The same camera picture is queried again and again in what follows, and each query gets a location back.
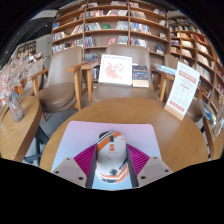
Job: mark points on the pastel blue-pink mouse pad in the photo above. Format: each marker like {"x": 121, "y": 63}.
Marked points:
{"x": 80, "y": 136}

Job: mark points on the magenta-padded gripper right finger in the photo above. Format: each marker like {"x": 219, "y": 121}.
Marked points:
{"x": 138, "y": 160}

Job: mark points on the stack of colourful magazines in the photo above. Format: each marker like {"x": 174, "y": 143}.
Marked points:
{"x": 207, "y": 111}

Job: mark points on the dark book with gold base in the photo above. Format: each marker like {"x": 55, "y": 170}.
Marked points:
{"x": 140, "y": 75}

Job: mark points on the white framed floral picture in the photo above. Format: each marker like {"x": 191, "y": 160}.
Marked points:
{"x": 115, "y": 70}

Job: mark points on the small distant wooden bookshelf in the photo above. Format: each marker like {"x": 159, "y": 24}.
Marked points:
{"x": 28, "y": 50}

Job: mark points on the white and orange computer mouse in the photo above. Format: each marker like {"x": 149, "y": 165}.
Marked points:
{"x": 111, "y": 156}

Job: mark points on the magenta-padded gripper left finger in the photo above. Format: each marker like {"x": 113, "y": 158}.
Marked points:
{"x": 83, "y": 160}

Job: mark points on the curved wooden bookshelf unit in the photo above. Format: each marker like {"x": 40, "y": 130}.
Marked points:
{"x": 193, "y": 43}

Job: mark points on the large wooden bookshelf unit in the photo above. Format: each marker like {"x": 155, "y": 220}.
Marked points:
{"x": 116, "y": 20}

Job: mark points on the round wooden side table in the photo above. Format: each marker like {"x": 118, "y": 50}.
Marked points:
{"x": 215, "y": 146}
{"x": 16, "y": 136}

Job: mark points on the white sign in wooden base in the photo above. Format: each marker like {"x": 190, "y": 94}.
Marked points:
{"x": 183, "y": 88}

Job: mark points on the light blue book stack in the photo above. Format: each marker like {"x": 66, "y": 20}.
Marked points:
{"x": 165, "y": 69}

